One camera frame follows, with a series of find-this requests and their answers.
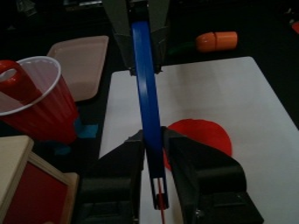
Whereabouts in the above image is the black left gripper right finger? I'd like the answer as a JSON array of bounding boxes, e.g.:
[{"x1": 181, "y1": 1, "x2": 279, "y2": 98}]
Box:
[{"x1": 161, "y1": 125, "x2": 267, "y2": 224}]

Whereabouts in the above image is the pink plastic tray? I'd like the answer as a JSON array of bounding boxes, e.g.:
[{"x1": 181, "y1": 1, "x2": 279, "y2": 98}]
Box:
[{"x1": 45, "y1": 35, "x2": 109, "y2": 103}]

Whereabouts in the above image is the red plastic utensil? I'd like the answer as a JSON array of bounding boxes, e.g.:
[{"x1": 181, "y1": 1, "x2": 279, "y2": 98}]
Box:
[{"x1": 0, "y1": 59, "x2": 42, "y2": 106}]

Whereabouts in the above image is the red plastic cup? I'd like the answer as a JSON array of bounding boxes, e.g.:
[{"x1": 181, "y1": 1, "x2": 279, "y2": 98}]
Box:
[{"x1": 0, "y1": 55, "x2": 80, "y2": 145}]

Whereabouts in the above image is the white cutting board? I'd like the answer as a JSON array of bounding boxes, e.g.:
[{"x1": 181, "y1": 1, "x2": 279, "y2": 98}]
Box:
[{"x1": 97, "y1": 56, "x2": 299, "y2": 224}]

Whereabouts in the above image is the orange toy carrot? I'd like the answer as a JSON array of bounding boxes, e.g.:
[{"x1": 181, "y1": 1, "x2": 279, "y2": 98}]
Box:
[{"x1": 167, "y1": 31, "x2": 239, "y2": 56}]

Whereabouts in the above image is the wooden box with red panel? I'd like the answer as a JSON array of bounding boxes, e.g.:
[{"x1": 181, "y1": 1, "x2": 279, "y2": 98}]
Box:
[{"x1": 0, "y1": 135, "x2": 80, "y2": 224}]

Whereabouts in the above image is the blue strip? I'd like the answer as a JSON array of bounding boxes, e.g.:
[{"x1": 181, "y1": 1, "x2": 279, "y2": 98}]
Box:
[{"x1": 129, "y1": 20, "x2": 172, "y2": 224}]

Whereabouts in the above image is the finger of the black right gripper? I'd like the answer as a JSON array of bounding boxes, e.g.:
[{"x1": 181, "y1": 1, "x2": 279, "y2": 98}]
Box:
[
  {"x1": 101, "y1": 0, "x2": 137, "y2": 76},
  {"x1": 148, "y1": 0, "x2": 171, "y2": 74}
]

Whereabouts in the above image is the small blue flat piece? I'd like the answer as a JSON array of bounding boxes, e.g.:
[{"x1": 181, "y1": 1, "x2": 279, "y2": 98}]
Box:
[{"x1": 53, "y1": 116, "x2": 100, "y2": 156}]

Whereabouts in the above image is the red fuzzy curved object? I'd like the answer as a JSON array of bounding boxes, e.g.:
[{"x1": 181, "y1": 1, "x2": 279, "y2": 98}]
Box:
[{"x1": 163, "y1": 118, "x2": 233, "y2": 172}]

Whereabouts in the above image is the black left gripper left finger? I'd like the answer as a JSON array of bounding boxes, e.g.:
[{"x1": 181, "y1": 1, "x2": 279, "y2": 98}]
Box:
[{"x1": 70, "y1": 129, "x2": 145, "y2": 224}]

